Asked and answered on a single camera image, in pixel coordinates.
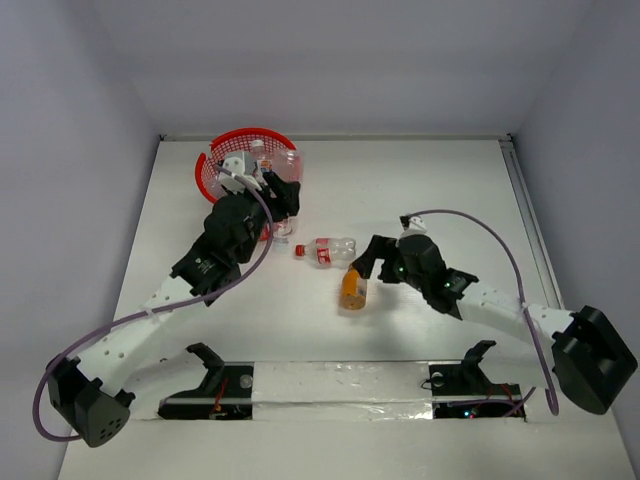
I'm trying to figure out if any large clear plastic bottle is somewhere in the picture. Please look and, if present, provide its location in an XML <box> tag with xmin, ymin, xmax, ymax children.
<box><xmin>272</xmin><ymin>149</ymin><xmax>304</xmax><ymax>253</ymax></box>

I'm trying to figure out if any red label cola bottle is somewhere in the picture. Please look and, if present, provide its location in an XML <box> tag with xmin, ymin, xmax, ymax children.
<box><xmin>294</xmin><ymin>237</ymin><xmax>356</xmax><ymax>268</ymax></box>

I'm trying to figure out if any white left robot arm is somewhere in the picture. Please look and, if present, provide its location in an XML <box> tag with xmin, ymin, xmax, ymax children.
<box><xmin>32</xmin><ymin>169</ymin><xmax>301</xmax><ymax>448</ymax></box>

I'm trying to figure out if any white orange label bottle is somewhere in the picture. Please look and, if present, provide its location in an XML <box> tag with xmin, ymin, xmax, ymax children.
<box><xmin>250</xmin><ymin>139</ymin><xmax>273</xmax><ymax>173</ymax></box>

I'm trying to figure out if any red mesh plastic bin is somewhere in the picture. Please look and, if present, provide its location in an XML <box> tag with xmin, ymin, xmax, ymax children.
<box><xmin>195</xmin><ymin>127</ymin><xmax>296</xmax><ymax>204</ymax></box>

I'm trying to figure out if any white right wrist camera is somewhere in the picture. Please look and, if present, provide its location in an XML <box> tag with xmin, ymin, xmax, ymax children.
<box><xmin>399</xmin><ymin>215</ymin><xmax>427</xmax><ymax>239</ymax></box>

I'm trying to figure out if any colourful label blue cap bottle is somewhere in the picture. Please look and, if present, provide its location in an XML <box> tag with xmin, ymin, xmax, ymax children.
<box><xmin>203</xmin><ymin>176</ymin><xmax>227</xmax><ymax>204</ymax></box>

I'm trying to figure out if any orange juice bottle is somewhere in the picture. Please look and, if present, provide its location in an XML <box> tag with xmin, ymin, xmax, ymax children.
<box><xmin>339</xmin><ymin>266</ymin><xmax>367</xmax><ymax>310</ymax></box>

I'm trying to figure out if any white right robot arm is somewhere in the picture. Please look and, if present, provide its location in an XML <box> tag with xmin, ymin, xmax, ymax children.
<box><xmin>353</xmin><ymin>234</ymin><xmax>639</xmax><ymax>415</ymax></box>

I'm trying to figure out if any aluminium rail on right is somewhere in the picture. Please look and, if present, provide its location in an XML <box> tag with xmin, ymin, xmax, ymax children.
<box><xmin>498</xmin><ymin>135</ymin><xmax>565</xmax><ymax>309</ymax></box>

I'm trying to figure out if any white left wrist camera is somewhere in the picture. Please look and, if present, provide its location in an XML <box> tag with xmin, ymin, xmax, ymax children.
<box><xmin>217</xmin><ymin>150</ymin><xmax>261</xmax><ymax>193</ymax></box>

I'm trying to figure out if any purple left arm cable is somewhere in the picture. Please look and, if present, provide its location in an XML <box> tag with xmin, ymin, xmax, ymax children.
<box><xmin>32</xmin><ymin>167</ymin><xmax>275</xmax><ymax>442</ymax></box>

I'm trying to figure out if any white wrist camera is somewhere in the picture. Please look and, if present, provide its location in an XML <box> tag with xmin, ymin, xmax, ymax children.
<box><xmin>217</xmin><ymin>150</ymin><xmax>261</xmax><ymax>193</ymax></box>
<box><xmin>399</xmin><ymin>215</ymin><xmax>427</xmax><ymax>239</ymax></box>

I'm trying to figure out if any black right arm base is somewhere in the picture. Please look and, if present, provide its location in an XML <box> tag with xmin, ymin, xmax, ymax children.
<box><xmin>421</xmin><ymin>340</ymin><xmax>526</xmax><ymax>420</ymax></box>

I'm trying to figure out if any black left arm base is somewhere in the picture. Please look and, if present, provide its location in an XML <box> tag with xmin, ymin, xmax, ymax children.
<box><xmin>157</xmin><ymin>343</ymin><xmax>254</xmax><ymax>421</ymax></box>

